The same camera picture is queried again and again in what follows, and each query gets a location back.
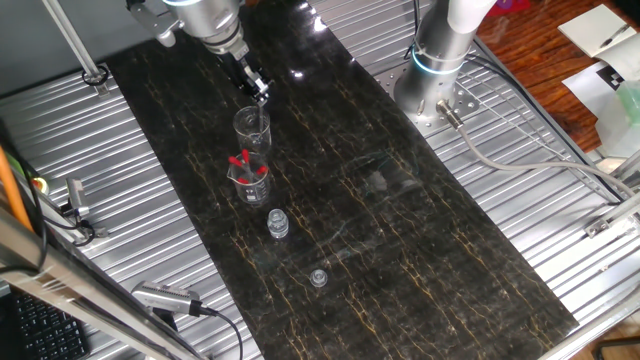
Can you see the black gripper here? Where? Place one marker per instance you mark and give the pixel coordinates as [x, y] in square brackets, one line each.
[240, 70]

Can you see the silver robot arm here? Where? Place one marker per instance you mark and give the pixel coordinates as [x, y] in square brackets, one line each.
[435, 75]

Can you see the clear glass beaker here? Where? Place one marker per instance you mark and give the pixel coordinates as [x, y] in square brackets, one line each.
[250, 142]

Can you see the glass beaker white print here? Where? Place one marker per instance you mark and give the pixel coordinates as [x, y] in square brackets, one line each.
[255, 192]

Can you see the small clear glass bottle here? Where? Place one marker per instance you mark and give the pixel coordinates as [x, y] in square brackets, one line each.
[278, 227]

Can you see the clear glass bottle stopper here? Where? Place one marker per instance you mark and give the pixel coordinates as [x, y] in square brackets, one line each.
[318, 278]

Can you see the aluminium pole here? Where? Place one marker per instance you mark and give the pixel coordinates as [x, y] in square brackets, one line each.
[70, 35]

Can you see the black gold veined marble mat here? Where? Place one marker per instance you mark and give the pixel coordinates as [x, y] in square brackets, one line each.
[400, 250]

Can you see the yellow ringed button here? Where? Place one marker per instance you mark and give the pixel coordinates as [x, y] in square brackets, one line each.
[41, 186]

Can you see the red purple object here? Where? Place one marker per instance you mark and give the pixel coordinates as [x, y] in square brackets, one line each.
[510, 6]

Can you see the orange tube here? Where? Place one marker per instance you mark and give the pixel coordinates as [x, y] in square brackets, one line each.
[12, 195]

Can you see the black keyboard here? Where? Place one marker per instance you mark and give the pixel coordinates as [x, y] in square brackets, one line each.
[45, 335]

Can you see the paper with printed marker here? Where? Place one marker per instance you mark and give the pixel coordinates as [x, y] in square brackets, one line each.
[585, 85]

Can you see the white notebook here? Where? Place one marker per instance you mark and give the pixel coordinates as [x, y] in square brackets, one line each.
[585, 30]

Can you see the black pen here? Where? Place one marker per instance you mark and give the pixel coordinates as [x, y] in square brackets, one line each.
[614, 36]

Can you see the green translucent container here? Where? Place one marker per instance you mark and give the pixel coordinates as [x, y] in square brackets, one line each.
[620, 125]

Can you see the aluminium profile bar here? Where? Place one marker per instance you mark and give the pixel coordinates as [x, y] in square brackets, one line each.
[627, 167]

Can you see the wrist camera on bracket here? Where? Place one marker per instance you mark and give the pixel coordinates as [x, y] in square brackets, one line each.
[157, 25]

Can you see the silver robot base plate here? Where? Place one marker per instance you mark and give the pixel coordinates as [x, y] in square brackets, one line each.
[470, 102]

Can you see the silver ribbed camera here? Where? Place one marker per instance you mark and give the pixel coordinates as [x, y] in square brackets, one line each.
[165, 297]

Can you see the aluminium frame beam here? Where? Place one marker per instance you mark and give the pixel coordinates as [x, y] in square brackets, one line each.
[75, 290]

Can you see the aluminium profile with bracket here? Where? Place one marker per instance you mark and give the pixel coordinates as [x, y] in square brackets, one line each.
[612, 217]

